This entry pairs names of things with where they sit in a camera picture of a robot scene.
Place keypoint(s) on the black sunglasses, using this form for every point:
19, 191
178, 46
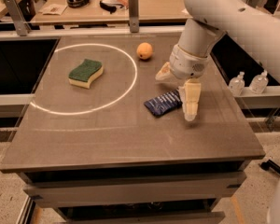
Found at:
111, 8

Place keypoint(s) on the clear plastic bottle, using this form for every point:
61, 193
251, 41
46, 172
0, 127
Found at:
237, 84
259, 83

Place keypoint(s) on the black robot base wheel leg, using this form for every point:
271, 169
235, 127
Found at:
269, 164

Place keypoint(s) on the clear plastic bottle left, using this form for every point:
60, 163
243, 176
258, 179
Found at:
237, 84

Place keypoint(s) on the grey drawer cabinet table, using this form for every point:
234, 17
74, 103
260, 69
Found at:
98, 156

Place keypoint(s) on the blue rxbar blueberry packet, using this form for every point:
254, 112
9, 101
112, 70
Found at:
164, 103

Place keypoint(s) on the printed paper card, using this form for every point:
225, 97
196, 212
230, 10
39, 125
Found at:
53, 9

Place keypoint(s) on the clear plastic bottle right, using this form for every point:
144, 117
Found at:
259, 83

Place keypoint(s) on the left metal bracket post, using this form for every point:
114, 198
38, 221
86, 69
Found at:
21, 26

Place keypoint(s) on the middle metal bracket post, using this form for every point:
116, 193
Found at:
134, 16

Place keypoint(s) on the green and yellow sponge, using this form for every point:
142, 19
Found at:
84, 74

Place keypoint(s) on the orange fruit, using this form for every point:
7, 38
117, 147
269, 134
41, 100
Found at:
144, 51

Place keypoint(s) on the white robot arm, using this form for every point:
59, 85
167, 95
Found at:
257, 33

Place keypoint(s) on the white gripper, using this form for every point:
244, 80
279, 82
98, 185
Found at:
187, 64

